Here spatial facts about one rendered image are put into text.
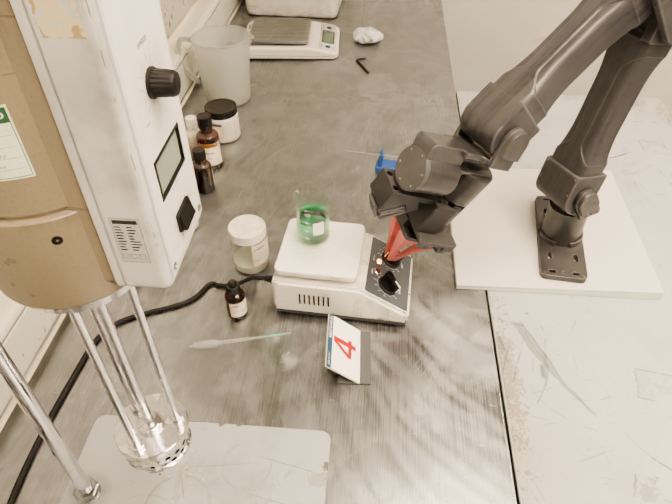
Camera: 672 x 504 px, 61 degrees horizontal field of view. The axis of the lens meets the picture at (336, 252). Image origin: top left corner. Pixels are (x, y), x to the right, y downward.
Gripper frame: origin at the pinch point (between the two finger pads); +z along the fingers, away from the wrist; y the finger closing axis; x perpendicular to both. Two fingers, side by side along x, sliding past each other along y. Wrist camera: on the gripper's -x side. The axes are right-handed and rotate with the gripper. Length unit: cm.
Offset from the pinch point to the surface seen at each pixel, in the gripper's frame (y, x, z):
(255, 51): -83, 3, 24
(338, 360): 14.9, -10.9, 5.7
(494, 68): -113, 105, 18
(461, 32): -121, 88, 14
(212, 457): 23.6, -26.8, 13.8
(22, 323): 1, -47, 22
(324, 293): 4.8, -10.7, 4.9
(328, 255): -0.2, -10.1, 2.3
